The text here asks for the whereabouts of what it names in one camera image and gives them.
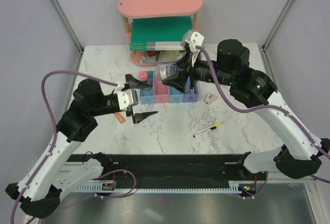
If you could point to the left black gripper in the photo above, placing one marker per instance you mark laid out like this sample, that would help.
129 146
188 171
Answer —
133 83

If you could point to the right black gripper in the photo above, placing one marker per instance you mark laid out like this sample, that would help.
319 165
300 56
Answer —
178 81

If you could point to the clear tape roll pack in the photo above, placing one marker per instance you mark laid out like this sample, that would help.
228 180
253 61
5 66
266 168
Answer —
166 71

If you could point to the four-compartment pastel organizer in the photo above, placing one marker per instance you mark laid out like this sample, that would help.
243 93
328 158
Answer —
160 93

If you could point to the pink crayon bottle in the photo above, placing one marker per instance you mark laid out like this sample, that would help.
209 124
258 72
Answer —
144 77

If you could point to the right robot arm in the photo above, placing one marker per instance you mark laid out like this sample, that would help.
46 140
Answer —
300 154

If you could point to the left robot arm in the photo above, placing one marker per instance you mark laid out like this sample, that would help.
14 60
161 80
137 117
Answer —
40 192

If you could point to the spiral notebook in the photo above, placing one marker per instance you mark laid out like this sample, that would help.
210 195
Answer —
159 57

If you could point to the green book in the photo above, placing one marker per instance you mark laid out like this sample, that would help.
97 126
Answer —
159 34

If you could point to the yellow white marker pen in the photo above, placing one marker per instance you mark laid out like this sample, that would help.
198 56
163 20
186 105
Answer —
206 130

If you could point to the pink oval shelf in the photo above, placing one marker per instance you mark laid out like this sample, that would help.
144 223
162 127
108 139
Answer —
141 9

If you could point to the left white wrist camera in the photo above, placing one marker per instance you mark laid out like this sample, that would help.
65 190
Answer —
127 98

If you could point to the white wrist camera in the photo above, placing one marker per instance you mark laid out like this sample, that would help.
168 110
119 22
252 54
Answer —
192 39
127 98

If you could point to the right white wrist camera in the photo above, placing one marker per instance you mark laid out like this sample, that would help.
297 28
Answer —
192 39

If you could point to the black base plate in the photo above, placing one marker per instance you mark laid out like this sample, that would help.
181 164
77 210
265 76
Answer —
179 170

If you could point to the white cable duct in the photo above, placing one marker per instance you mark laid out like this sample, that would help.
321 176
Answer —
104 187

